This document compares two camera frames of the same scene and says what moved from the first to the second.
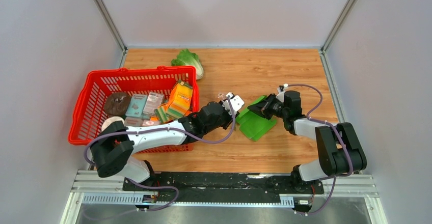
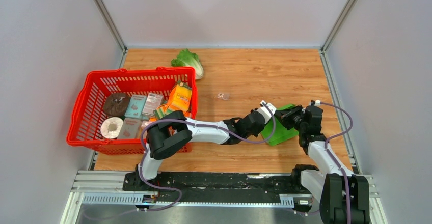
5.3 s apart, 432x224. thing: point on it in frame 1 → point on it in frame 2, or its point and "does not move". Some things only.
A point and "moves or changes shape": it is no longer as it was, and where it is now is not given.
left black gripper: [230, 120] → [257, 132]
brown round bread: [116, 104] does not move
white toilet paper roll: [109, 121] does not move
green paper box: [253, 126] moves or changes shape
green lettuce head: [185, 57] does not move
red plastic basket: [96, 85] does not move
